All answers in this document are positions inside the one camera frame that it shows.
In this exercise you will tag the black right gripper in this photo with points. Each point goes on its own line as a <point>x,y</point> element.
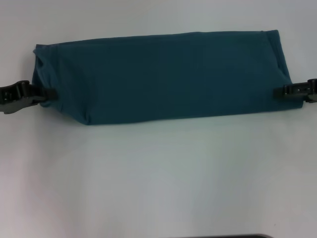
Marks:
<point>312,90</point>

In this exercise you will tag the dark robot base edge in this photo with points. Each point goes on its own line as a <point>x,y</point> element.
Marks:
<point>245,236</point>

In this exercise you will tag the teal blue FREE print T-shirt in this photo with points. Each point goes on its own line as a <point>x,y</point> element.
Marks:
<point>161,79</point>

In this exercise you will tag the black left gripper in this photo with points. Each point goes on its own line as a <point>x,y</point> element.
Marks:
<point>13,98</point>

